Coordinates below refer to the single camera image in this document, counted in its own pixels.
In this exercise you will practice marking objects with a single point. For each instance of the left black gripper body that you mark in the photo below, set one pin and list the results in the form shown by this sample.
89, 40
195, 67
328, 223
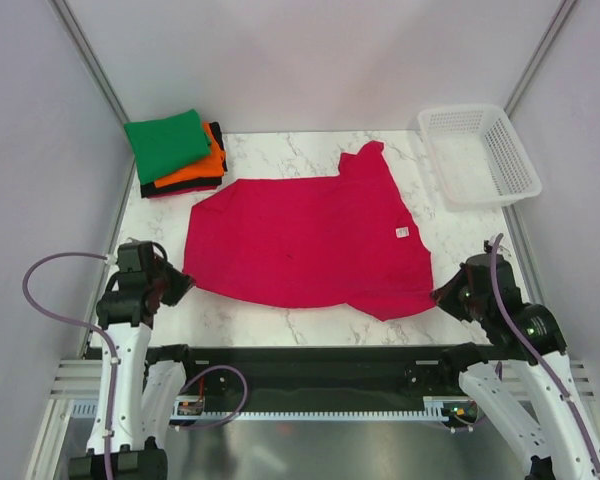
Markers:
162, 281

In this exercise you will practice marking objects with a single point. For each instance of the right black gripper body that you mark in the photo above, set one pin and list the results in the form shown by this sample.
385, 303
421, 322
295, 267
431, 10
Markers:
469, 304

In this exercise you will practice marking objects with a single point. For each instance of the red t-shirt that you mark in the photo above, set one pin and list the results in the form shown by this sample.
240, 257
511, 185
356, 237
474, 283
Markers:
314, 242

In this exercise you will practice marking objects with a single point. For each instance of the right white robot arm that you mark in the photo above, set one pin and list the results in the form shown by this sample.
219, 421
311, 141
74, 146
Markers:
554, 439

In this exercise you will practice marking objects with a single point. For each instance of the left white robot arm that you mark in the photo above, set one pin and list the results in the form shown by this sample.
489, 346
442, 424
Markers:
137, 388

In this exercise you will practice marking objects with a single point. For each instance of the folded black t-shirt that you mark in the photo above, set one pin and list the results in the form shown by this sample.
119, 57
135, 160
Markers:
188, 184

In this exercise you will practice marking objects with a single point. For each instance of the folded orange t-shirt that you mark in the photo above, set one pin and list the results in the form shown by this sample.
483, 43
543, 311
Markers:
211, 166

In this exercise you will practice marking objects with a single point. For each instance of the white plastic basket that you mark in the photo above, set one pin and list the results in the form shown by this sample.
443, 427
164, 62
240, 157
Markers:
477, 157

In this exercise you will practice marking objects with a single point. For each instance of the folded green t-shirt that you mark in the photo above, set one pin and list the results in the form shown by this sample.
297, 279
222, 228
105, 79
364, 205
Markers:
163, 146

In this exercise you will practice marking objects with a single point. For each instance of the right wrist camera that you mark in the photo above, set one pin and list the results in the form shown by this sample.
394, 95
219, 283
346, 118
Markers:
479, 273

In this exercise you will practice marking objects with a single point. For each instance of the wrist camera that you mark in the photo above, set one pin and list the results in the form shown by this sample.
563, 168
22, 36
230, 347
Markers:
479, 273
141, 256

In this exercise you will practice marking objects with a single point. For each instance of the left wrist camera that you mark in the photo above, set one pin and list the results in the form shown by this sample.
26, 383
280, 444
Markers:
141, 256

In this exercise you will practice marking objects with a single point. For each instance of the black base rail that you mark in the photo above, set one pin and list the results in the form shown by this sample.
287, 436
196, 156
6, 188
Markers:
338, 379

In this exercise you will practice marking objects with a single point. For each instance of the white slotted cable duct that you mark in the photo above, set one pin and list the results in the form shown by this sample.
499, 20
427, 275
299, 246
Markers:
432, 411

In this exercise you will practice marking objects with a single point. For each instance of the left aluminium frame post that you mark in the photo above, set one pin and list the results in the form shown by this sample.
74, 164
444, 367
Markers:
79, 39

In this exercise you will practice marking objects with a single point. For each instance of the aluminium frame post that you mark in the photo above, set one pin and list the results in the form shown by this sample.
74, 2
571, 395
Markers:
557, 23
79, 39

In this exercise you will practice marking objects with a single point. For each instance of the right aluminium frame post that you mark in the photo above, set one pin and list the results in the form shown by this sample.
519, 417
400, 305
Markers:
557, 23

